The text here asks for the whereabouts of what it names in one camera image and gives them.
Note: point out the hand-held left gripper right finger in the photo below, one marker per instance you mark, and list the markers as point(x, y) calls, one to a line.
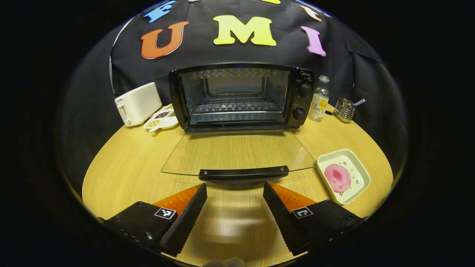
point(282, 220)

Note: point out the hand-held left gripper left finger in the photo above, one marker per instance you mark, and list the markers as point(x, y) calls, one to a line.
point(183, 222)

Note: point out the black electric oven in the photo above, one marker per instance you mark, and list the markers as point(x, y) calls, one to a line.
point(243, 173)

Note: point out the pink round food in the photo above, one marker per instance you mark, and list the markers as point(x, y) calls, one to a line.
point(337, 178)

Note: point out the white square plate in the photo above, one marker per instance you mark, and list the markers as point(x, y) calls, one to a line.
point(356, 167)

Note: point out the metal oven rack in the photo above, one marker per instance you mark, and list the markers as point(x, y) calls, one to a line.
point(237, 106)

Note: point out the white divided seed dish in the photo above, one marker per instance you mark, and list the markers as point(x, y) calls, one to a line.
point(163, 120)

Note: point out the clear plastic bottle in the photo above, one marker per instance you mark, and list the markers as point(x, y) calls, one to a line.
point(318, 104)

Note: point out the white toaster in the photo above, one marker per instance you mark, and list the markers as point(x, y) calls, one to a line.
point(139, 104)

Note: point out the metal spoon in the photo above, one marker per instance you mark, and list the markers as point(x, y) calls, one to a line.
point(359, 102)

